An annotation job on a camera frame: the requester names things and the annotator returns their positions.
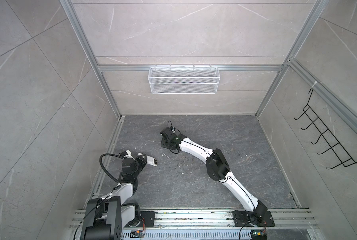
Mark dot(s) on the white remote control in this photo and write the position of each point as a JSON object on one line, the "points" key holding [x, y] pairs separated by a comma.
{"points": [[150, 160]]}

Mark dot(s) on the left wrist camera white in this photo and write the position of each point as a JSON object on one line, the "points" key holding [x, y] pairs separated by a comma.
{"points": [[126, 155]]}

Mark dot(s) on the right green circuit board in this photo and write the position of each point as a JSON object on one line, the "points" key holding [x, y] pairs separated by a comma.
{"points": [[258, 235]]}

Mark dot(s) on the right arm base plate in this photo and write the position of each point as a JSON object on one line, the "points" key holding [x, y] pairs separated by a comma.
{"points": [[243, 217]]}

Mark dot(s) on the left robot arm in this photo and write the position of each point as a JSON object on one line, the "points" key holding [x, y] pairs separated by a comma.
{"points": [[106, 217]]}

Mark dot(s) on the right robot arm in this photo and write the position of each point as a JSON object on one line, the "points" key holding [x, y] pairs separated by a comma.
{"points": [[218, 169]]}

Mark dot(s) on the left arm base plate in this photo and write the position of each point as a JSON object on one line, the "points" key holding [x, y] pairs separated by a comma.
{"points": [[145, 218]]}

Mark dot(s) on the left green circuit board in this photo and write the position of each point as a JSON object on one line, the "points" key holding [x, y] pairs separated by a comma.
{"points": [[137, 234]]}

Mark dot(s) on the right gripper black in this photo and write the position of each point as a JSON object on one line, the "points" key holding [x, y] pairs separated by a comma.
{"points": [[163, 143]]}

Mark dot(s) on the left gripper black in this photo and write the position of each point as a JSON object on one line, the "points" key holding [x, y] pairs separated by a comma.
{"points": [[143, 161]]}

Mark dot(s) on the green circuit board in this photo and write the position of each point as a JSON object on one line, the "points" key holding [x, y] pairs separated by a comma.
{"points": [[137, 234], [258, 235]]}

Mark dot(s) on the aluminium mounting rail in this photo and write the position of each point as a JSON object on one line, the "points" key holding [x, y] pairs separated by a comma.
{"points": [[218, 218]]}

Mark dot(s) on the white wire mesh basket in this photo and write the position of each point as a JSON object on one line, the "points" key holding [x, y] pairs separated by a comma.
{"points": [[183, 80]]}

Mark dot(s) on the black wire hook rack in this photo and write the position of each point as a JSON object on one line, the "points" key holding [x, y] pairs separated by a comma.
{"points": [[324, 132]]}

